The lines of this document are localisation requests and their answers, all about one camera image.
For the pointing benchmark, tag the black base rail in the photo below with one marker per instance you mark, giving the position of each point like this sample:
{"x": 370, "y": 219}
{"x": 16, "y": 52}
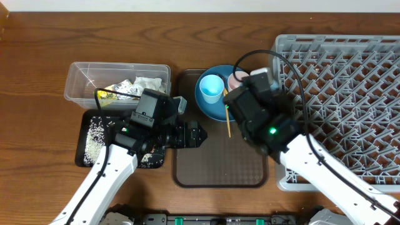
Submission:
{"x": 123, "y": 214}

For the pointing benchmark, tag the black plastic tray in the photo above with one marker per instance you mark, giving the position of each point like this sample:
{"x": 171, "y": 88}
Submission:
{"x": 90, "y": 140}

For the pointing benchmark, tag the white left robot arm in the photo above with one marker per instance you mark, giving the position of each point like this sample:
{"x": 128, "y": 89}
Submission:
{"x": 117, "y": 160}

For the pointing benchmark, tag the light blue cup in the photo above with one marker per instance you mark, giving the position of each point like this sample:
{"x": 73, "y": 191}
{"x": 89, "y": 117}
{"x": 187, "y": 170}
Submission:
{"x": 211, "y": 87}

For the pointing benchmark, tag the dark blue plate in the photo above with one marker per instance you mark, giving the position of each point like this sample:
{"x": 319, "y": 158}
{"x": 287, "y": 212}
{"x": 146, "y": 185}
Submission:
{"x": 214, "y": 111}

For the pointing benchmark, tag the spilled white rice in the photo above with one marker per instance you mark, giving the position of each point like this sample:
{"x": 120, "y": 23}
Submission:
{"x": 93, "y": 140}

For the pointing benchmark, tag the brown serving tray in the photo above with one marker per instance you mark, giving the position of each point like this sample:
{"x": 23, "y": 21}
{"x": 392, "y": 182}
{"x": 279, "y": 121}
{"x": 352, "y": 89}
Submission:
{"x": 221, "y": 161}

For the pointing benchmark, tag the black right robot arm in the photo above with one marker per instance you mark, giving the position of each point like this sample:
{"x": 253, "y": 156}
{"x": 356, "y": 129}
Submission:
{"x": 264, "y": 120}

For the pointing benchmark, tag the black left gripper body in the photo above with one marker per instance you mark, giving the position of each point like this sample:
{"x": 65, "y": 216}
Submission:
{"x": 177, "y": 134}

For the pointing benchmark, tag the grey dishwasher rack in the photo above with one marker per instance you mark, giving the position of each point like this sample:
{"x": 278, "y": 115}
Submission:
{"x": 349, "y": 86}

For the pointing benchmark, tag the clear plastic bin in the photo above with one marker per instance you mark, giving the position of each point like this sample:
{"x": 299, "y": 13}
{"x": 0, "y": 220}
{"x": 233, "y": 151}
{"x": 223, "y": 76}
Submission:
{"x": 84, "y": 77}

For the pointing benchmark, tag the white paper napkin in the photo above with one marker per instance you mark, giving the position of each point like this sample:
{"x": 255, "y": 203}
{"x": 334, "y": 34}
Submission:
{"x": 142, "y": 83}

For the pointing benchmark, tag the yellow green snack wrapper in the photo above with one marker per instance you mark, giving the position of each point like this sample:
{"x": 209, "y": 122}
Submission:
{"x": 123, "y": 90}

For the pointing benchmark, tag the pink cup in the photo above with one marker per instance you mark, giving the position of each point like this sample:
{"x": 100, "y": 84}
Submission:
{"x": 233, "y": 82}

